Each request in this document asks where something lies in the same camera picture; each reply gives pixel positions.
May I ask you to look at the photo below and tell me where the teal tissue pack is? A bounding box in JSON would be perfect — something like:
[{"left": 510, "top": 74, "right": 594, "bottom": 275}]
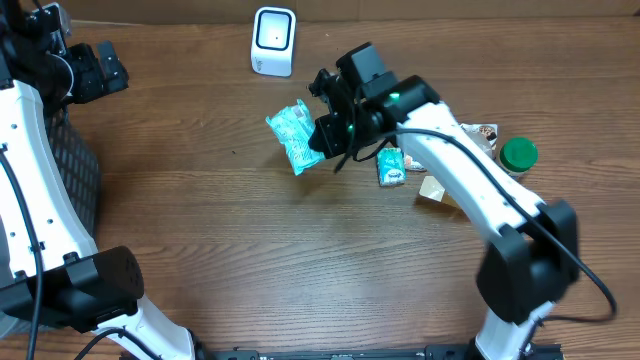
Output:
[{"left": 376, "top": 148, "right": 406, "bottom": 187}]

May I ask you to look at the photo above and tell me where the teal snack packet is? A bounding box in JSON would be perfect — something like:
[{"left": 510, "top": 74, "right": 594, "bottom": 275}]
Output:
[{"left": 265, "top": 99, "right": 326, "bottom": 176}]

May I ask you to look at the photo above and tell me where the brown clear snack bag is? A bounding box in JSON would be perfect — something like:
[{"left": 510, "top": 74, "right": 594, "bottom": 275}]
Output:
[{"left": 419, "top": 124, "right": 498, "bottom": 208}]

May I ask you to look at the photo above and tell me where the green lid jar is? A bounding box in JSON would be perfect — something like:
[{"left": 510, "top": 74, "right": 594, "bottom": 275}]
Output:
[{"left": 499, "top": 137, "right": 539, "bottom": 178}]

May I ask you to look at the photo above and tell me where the orange snack packet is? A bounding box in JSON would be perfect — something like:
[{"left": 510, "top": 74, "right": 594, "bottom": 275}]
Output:
[{"left": 403, "top": 154, "right": 426, "bottom": 172}]

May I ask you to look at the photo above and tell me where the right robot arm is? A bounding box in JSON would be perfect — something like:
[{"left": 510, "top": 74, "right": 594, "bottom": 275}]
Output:
[{"left": 308, "top": 43, "right": 579, "bottom": 359}]

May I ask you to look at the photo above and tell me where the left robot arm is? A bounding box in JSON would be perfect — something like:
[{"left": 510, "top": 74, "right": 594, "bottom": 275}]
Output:
[{"left": 1, "top": 0, "right": 207, "bottom": 359}]

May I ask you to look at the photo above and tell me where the white barcode scanner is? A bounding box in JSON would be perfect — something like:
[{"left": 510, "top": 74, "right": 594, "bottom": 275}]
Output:
[{"left": 250, "top": 6, "right": 297, "bottom": 77}]

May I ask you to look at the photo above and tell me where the grey plastic shopping basket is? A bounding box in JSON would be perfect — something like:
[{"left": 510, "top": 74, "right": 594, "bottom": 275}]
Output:
[{"left": 1, "top": 114, "right": 102, "bottom": 339}]

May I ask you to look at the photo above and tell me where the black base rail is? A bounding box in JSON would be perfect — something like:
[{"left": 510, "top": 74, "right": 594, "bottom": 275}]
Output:
[{"left": 119, "top": 343, "right": 566, "bottom": 360}]

